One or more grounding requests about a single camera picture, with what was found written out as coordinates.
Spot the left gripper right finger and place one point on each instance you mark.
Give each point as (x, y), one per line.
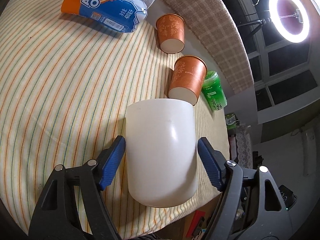
(251, 206)

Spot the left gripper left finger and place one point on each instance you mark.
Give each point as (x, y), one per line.
(56, 215)

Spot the white plastic cup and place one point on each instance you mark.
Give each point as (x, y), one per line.
(161, 152)

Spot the near orange paper cup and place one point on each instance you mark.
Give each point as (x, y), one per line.
(187, 79)

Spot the orange paper cup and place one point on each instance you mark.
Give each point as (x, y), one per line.
(170, 29)
(187, 79)

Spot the far orange paper cup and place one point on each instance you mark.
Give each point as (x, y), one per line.
(170, 29)

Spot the green paper bag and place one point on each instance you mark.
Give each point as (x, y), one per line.
(232, 121)

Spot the green plastic bottle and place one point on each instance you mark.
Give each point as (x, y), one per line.
(213, 92)

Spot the orange blue Arctic Ocean bottle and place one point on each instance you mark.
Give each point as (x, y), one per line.
(120, 15)

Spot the brown plaid blanket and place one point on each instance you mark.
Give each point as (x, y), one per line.
(212, 24)

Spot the ring light on tripod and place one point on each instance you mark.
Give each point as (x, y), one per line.
(293, 27)

